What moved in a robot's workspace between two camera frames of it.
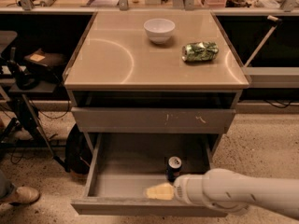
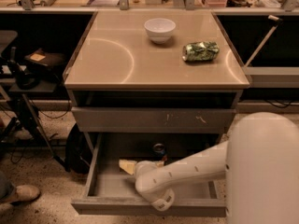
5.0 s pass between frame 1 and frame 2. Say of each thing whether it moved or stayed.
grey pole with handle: stayed
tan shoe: stayed
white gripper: moved
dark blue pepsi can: moved
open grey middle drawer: stayed
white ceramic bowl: stayed
